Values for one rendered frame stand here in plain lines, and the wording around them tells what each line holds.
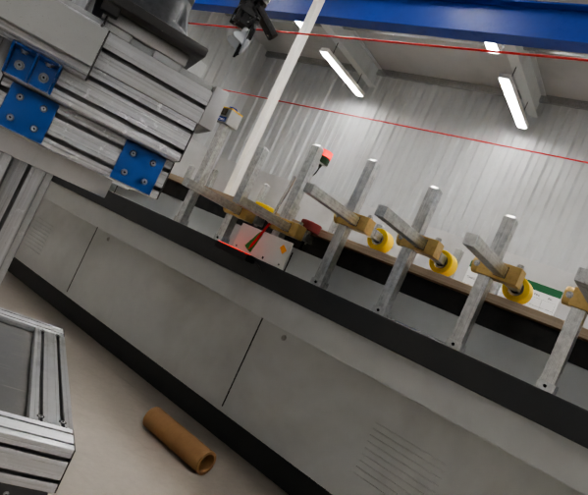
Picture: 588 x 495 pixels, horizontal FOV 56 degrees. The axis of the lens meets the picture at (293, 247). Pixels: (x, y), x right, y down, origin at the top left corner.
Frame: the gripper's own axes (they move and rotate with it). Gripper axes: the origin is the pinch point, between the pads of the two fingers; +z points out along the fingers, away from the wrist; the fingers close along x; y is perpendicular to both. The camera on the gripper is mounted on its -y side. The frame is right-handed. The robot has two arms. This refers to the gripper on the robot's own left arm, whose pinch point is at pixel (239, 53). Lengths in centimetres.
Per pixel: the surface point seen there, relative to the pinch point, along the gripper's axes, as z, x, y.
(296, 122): -230, -881, -348
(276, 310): 75, 18, -45
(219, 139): 23.4, -37.3, -15.4
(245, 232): 54, -4, -31
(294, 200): 37, 8, -38
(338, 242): 46, 30, -49
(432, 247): 37, 59, -63
